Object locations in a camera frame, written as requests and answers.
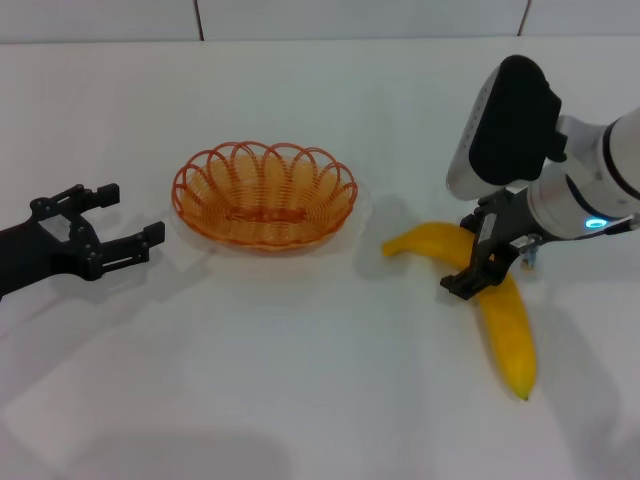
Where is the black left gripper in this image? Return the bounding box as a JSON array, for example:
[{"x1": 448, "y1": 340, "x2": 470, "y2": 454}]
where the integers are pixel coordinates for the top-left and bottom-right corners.
[{"x1": 0, "y1": 183, "x2": 166, "y2": 301}]

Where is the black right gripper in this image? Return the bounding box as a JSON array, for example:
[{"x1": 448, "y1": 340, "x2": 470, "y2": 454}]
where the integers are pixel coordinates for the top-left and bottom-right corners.
[{"x1": 440, "y1": 189, "x2": 539, "y2": 301}]

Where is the yellow banana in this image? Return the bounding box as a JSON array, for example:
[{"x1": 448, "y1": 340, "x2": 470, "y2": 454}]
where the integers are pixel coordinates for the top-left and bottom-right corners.
[{"x1": 381, "y1": 221, "x2": 537, "y2": 402}]

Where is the orange wire basket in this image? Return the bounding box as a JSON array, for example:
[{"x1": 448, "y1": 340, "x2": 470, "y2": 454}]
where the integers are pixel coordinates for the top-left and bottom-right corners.
[{"x1": 172, "y1": 140, "x2": 359, "y2": 254}]

